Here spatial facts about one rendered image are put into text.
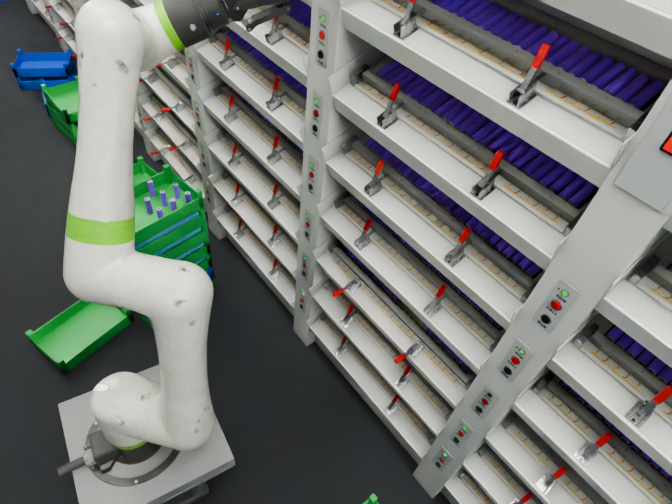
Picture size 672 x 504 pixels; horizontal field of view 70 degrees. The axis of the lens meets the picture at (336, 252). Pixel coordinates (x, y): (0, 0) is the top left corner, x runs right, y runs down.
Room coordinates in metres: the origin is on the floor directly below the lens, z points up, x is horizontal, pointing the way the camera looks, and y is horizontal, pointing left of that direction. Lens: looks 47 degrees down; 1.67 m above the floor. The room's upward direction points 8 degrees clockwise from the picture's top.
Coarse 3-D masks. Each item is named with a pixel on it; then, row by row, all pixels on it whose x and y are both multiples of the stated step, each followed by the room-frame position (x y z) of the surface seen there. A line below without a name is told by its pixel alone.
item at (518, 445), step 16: (512, 416) 0.54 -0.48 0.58; (496, 432) 0.52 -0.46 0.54; (512, 432) 0.52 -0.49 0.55; (528, 432) 0.51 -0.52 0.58; (496, 448) 0.48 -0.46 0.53; (512, 448) 0.48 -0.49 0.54; (528, 448) 0.49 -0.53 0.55; (544, 448) 0.48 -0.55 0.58; (512, 464) 0.45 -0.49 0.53; (528, 464) 0.45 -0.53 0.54; (544, 464) 0.45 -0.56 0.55; (560, 464) 0.45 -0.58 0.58; (528, 480) 0.42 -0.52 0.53; (544, 480) 0.41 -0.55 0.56; (560, 480) 0.42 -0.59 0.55; (576, 480) 0.41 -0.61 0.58; (544, 496) 0.39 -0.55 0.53; (560, 496) 0.39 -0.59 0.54; (576, 496) 0.39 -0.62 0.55; (592, 496) 0.38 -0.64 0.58
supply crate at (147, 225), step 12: (168, 168) 1.31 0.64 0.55; (144, 180) 1.25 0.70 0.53; (156, 180) 1.29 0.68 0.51; (168, 180) 1.31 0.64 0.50; (180, 180) 1.29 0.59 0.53; (144, 192) 1.24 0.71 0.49; (156, 192) 1.25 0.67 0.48; (168, 192) 1.26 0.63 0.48; (180, 192) 1.27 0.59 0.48; (192, 192) 1.25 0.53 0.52; (144, 204) 1.19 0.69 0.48; (156, 204) 1.19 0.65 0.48; (168, 204) 1.20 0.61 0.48; (180, 204) 1.21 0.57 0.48; (192, 204) 1.18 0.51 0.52; (144, 216) 1.13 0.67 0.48; (156, 216) 1.14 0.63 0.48; (168, 216) 1.10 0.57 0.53; (180, 216) 1.14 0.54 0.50; (144, 228) 1.03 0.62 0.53; (156, 228) 1.06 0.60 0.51; (144, 240) 1.02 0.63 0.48
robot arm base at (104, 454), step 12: (96, 432) 0.43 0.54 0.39; (96, 444) 0.40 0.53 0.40; (108, 444) 0.41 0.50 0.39; (144, 444) 0.42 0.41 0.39; (156, 444) 0.43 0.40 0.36; (84, 456) 0.37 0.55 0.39; (96, 456) 0.37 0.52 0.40; (108, 456) 0.38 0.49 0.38; (120, 456) 0.40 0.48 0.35; (132, 456) 0.39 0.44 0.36; (144, 456) 0.40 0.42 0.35; (60, 468) 0.34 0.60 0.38; (72, 468) 0.34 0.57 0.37; (108, 468) 0.36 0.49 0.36
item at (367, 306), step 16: (336, 240) 1.05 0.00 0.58; (320, 256) 1.02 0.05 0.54; (336, 272) 0.96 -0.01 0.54; (368, 304) 0.85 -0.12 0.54; (384, 320) 0.80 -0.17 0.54; (416, 320) 0.81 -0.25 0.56; (400, 336) 0.76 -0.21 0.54; (400, 352) 0.74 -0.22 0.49; (416, 368) 0.69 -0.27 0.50; (432, 368) 0.67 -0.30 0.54; (464, 368) 0.67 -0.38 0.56; (432, 384) 0.64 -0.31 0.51; (448, 384) 0.63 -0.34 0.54; (448, 400) 0.60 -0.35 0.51
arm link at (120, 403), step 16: (112, 384) 0.48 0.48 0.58; (128, 384) 0.49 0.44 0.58; (144, 384) 0.49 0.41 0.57; (160, 384) 0.51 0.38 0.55; (96, 400) 0.44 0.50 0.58; (112, 400) 0.44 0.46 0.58; (128, 400) 0.45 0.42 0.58; (144, 400) 0.45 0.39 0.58; (96, 416) 0.41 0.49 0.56; (112, 416) 0.41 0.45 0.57; (128, 416) 0.42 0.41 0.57; (144, 416) 0.42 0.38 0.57; (112, 432) 0.40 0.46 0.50; (128, 432) 0.39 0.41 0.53; (128, 448) 0.40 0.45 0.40
